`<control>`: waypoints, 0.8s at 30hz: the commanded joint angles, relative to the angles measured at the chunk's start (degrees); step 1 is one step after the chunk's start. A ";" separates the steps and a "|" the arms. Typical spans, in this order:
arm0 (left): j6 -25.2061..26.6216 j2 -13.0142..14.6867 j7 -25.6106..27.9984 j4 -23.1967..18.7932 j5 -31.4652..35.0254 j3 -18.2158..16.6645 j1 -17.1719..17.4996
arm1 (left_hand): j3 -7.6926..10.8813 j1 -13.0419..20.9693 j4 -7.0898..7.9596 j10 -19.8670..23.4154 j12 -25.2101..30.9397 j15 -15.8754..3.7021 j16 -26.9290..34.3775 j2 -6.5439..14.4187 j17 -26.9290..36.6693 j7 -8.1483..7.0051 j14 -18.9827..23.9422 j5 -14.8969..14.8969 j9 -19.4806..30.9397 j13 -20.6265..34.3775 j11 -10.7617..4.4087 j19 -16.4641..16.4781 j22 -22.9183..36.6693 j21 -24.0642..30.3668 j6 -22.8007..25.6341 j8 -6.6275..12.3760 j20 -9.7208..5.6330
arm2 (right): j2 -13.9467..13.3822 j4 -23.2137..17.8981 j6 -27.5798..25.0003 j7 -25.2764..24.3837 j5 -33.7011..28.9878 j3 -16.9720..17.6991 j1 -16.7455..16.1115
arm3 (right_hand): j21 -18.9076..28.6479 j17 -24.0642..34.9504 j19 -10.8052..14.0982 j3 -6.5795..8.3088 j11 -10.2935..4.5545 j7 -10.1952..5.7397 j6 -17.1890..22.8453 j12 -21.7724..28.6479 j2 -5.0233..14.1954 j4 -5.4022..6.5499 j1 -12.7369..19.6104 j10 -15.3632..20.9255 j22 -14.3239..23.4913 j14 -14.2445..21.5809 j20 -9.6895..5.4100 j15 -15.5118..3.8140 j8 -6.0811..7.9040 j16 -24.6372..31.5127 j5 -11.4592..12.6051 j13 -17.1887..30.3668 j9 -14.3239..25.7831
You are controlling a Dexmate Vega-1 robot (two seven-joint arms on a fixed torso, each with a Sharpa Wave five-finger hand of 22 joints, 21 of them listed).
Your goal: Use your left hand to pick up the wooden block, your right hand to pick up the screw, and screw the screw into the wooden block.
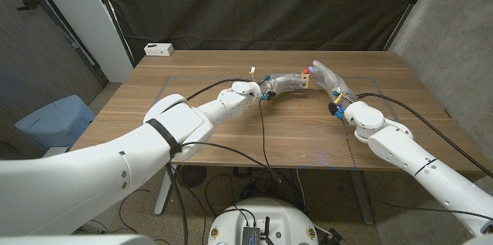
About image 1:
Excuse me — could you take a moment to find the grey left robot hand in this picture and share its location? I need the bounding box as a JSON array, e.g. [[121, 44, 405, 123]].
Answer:
[[258, 72, 310, 102]]

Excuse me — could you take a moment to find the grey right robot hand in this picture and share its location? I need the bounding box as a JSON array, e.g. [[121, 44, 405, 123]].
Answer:
[[307, 59, 360, 117]]

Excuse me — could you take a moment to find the black backdrop curtain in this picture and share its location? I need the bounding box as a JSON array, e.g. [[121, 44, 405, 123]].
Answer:
[[94, 0, 438, 65]]

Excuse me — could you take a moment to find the black backdrop stand pole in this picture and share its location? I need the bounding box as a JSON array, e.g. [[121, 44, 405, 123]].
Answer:
[[89, 0, 136, 69], [383, 0, 438, 52]]

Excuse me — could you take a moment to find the grey table leg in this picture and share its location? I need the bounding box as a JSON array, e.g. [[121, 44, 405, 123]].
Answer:
[[348, 169, 375, 226]]

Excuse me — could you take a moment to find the white power strip box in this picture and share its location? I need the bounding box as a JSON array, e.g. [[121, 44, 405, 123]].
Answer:
[[143, 42, 175, 58]]

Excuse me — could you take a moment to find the black floor fan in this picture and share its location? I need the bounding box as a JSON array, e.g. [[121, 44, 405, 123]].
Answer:
[[176, 165, 208, 189]]

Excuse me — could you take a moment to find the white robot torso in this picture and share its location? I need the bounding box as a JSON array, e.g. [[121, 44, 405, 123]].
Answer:
[[207, 197, 320, 245]]

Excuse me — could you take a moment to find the grey ribbed torso module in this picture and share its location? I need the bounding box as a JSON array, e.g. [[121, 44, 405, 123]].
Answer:
[[241, 226, 262, 245]]

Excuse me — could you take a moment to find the white table leg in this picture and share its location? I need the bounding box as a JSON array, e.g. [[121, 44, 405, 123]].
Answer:
[[153, 169, 173, 216]]

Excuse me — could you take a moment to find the white pillar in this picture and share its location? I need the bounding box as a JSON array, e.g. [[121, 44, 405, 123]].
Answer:
[[29, 0, 135, 83]]

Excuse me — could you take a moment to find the blue plastic bin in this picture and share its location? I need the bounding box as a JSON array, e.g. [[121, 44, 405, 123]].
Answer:
[[14, 94, 97, 152]]

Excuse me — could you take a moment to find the dark grey door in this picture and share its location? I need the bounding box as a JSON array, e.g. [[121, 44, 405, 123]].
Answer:
[[0, 0, 111, 126]]

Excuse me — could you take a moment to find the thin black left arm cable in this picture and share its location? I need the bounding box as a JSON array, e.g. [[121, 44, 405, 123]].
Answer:
[[169, 99, 283, 183]]

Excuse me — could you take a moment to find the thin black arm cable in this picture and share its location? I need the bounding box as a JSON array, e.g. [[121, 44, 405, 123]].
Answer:
[[169, 99, 283, 183], [340, 118, 493, 222]]

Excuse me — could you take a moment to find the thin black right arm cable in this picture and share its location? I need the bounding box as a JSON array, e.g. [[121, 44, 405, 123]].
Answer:
[[340, 118, 493, 222]]

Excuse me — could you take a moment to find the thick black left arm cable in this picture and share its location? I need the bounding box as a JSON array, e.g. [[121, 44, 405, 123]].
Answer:
[[186, 78, 255, 102]]

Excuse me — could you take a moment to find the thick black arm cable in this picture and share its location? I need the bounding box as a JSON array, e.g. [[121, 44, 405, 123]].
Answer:
[[186, 78, 255, 102], [357, 92, 493, 180]]

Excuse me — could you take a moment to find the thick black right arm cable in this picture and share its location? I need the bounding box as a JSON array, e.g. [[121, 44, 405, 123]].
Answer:
[[357, 92, 493, 180]]

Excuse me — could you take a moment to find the black floor cable bundle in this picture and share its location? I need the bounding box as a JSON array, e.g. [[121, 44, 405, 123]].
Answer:
[[203, 166, 309, 219]]

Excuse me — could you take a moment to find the black door handle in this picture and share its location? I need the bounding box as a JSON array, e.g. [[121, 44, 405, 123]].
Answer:
[[16, 0, 42, 12]]

